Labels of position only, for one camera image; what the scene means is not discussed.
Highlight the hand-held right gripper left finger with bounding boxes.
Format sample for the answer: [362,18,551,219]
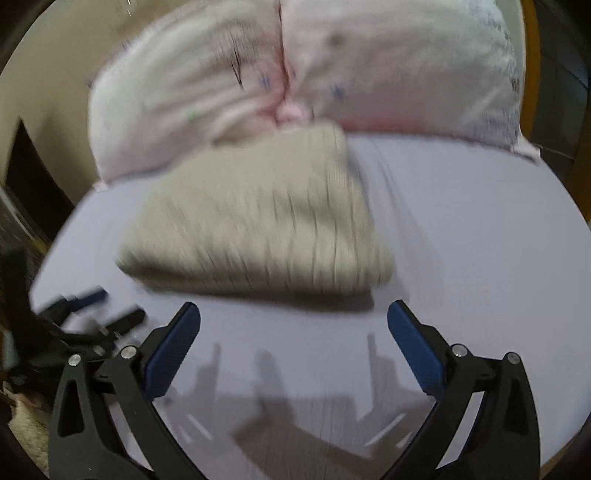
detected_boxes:
[48,302,202,480]

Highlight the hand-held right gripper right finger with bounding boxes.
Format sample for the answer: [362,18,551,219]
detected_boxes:
[379,299,542,480]

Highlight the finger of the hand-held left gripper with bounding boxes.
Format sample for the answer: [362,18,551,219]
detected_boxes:
[95,309,147,344]
[42,286,108,326]

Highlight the beige ribbed knit garment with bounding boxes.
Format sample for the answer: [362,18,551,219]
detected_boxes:
[115,124,396,299]

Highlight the lavender bed sheet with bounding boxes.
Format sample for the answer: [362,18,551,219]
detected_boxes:
[28,134,591,480]

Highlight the dark wooden furniture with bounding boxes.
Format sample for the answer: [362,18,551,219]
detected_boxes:
[4,116,78,245]

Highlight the pink printed pillow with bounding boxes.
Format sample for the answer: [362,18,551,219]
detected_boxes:
[87,0,542,191]

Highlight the wooden headboard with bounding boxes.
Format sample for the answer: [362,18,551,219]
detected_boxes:
[521,0,544,153]

